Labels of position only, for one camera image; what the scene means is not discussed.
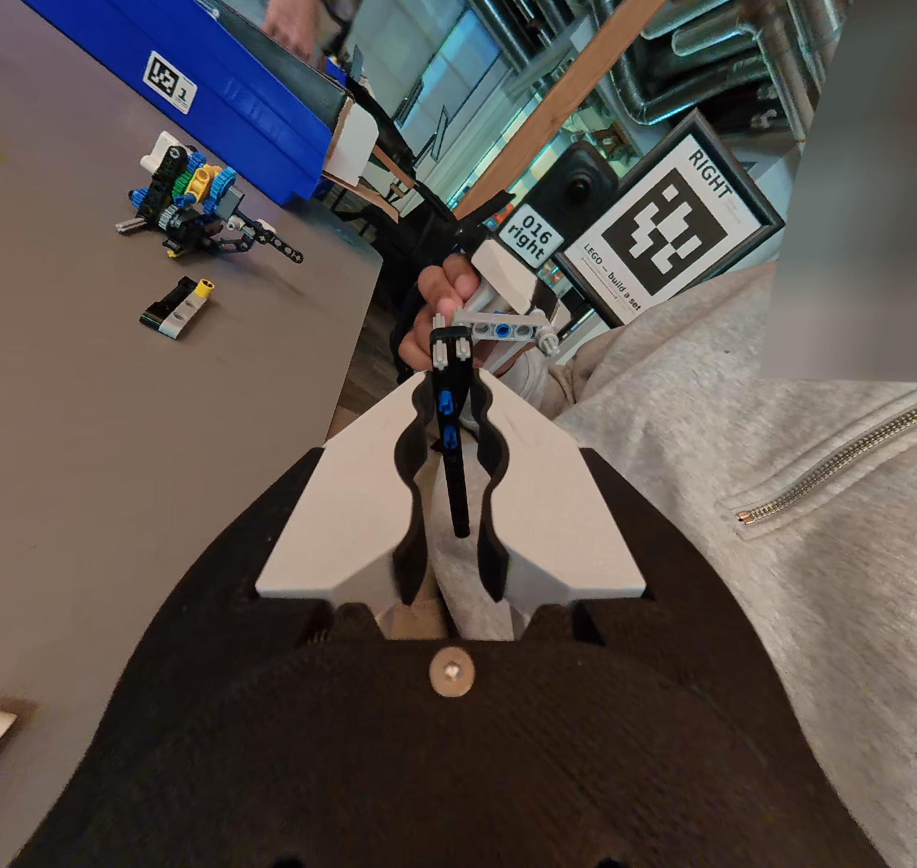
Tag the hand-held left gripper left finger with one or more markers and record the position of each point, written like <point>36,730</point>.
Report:
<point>337,517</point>

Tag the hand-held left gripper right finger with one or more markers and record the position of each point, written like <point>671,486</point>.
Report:
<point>566,524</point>

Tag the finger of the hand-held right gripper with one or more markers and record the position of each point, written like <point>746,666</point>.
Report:
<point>505,277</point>
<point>510,359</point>

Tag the grey lego beam with axle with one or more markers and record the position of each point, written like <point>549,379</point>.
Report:
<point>516,324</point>

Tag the black lego beam with pins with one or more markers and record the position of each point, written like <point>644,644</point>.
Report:
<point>455,481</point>

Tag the person's right forearm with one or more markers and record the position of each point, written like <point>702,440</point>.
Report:
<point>544,388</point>

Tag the black grey yellow lego assembly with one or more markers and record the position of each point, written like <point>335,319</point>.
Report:
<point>175,306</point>

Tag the colourful lego gear model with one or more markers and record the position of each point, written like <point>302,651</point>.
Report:
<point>193,202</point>

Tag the person's right hand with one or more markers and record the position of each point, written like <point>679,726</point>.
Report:
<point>440,288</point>

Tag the black framed sign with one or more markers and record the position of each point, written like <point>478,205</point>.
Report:
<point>666,230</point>

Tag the metal tube frames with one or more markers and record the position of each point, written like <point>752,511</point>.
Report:
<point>716,59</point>

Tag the cardboard box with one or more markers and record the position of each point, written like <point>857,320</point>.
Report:
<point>355,145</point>

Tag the white paper sheet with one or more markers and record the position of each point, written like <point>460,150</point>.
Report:
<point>11,725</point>

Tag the blue storage bin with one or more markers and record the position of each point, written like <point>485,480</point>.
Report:
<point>179,37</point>

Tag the wooden post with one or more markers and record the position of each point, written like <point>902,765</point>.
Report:
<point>573,94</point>

